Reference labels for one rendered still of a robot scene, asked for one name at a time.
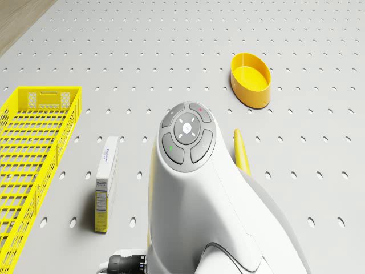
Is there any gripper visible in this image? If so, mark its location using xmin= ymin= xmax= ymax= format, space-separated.
xmin=96 ymin=248 xmax=148 ymax=274

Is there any white and yellow carton box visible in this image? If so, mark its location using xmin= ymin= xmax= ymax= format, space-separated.
xmin=94 ymin=136 xmax=120 ymax=233

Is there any banana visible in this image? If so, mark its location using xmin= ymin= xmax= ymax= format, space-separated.
xmin=234 ymin=128 xmax=252 ymax=178

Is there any yellow basket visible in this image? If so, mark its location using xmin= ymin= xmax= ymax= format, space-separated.
xmin=0 ymin=86 xmax=84 ymax=274

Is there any yellow bowl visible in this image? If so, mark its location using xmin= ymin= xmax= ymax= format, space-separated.
xmin=230 ymin=53 xmax=272 ymax=110

